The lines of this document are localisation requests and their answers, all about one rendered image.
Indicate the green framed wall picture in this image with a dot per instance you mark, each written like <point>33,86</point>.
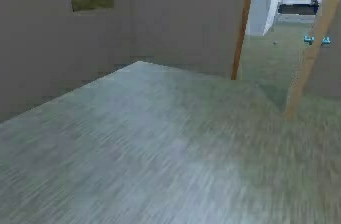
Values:
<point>91,4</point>

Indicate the black and white furniture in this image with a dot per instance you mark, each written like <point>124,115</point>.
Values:
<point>298,7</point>

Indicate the orange wooden door frame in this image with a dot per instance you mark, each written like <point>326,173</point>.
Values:
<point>240,40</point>

